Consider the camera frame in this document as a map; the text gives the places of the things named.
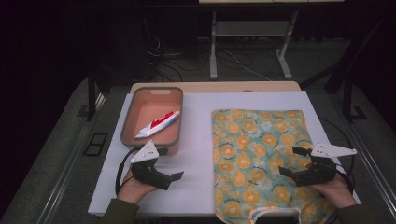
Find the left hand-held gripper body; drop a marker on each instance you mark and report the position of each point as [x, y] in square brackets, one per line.
[146, 154]

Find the grey floor rail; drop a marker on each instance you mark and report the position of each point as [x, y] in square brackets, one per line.
[70, 165]
[375, 171]

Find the white table mat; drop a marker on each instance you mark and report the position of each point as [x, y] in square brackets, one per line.
[193, 140]

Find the pink plastic basket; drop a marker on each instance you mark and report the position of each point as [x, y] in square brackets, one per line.
[146, 107]

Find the fruit-print cloth bag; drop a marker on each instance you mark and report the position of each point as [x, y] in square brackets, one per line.
[249, 140]

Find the grey metal desk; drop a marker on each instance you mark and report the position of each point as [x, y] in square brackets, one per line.
[249, 29]

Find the person's right hand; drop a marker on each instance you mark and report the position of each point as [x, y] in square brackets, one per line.
[336, 191]

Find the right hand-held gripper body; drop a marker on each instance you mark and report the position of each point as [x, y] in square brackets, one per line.
[320, 171]

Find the red and white toothpaste tube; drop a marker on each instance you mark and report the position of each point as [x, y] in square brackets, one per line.
[158, 123]

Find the black metal stand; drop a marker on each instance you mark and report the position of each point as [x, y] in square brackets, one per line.
[348, 93]

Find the person's left hand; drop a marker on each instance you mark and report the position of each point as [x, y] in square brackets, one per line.
[134, 189]

